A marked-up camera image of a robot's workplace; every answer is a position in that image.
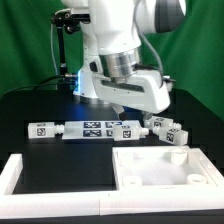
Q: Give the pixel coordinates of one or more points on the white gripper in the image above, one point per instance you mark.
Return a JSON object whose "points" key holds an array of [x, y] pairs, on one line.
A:
{"points": [[145, 90]]}

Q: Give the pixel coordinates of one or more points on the white square tabletop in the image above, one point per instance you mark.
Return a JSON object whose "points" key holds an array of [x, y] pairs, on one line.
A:
{"points": [[158, 166]]}

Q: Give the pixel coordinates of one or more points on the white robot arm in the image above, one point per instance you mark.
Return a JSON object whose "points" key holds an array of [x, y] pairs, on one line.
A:
{"points": [[113, 31]]}

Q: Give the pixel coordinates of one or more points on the white U-shaped fence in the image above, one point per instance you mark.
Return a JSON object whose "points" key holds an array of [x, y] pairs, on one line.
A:
{"points": [[133, 200]]}

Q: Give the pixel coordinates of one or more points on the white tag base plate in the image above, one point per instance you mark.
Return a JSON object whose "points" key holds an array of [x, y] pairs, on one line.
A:
{"points": [[88, 130]]}

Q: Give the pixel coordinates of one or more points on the black camera stand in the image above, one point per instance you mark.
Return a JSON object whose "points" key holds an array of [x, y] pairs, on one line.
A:
{"points": [[64, 22]]}

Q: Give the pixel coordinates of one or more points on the black camera on stand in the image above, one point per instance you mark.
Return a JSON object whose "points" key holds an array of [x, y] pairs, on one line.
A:
{"points": [[71, 15]]}

